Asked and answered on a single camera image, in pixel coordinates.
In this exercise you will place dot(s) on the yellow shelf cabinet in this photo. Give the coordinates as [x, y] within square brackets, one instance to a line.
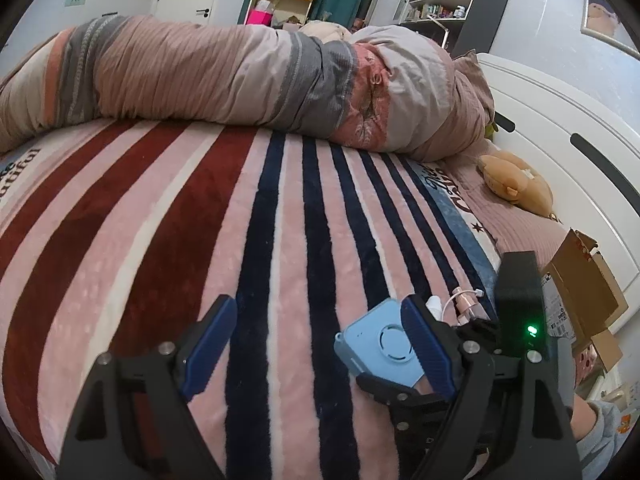
[292, 11]

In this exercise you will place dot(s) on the rolled striped duvet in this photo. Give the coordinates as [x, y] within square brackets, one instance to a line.
[383, 89]

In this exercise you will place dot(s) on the person's right hand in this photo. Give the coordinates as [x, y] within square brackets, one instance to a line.
[584, 418]

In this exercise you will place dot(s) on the open cardboard box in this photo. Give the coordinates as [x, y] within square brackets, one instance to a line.
[583, 299]

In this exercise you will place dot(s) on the tan plush toy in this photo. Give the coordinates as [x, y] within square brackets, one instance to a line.
[519, 184]

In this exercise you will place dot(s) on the light blue square device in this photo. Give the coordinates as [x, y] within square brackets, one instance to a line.
[376, 344]

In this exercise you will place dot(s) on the striped pink blanket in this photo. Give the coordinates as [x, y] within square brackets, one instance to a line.
[117, 236]

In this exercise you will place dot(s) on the beige pillow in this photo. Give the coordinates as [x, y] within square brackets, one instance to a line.
[512, 229]

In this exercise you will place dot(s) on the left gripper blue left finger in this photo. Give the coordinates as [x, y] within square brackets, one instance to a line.
[201, 347]

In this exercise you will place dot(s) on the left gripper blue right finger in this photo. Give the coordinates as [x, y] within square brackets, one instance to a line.
[436, 346]

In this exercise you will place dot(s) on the white bed headboard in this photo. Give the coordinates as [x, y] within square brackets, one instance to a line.
[588, 155]

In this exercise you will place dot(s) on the dark bookshelf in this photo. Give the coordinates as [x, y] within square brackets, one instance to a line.
[456, 25]

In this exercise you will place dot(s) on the green plush toy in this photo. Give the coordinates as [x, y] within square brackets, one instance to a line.
[490, 130]

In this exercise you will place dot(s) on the white adapter with cable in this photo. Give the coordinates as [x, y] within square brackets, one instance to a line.
[462, 307]

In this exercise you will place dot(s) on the framed wall picture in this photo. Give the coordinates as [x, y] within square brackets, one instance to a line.
[601, 22]

